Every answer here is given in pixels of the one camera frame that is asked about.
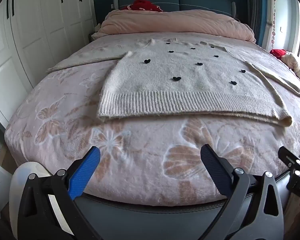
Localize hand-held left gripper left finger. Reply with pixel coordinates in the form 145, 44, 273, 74
17, 145, 102, 240

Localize teal padded headboard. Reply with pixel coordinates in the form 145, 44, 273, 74
112, 0, 237, 20

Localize pink butterfly print blanket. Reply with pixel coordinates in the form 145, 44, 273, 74
4, 32, 300, 205

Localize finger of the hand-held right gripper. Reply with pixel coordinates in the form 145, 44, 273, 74
278, 140, 300, 172

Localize pink duvet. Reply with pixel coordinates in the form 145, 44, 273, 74
91, 9, 256, 43

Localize hanging bead string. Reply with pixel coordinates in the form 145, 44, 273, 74
270, 0, 277, 50

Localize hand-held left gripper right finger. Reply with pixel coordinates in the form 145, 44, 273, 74
200, 144, 285, 240

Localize white round object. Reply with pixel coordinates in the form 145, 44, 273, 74
9, 161, 73, 240

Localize white wardrobe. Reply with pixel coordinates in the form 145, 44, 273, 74
0, 0, 97, 218

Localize small red cloth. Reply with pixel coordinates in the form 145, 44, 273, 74
269, 49, 288, 60

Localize grey curtain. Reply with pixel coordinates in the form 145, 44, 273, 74
245, 0, 275, 44

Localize beige knit sweater black hearts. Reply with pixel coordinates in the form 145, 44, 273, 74
46, 37, 300, 128

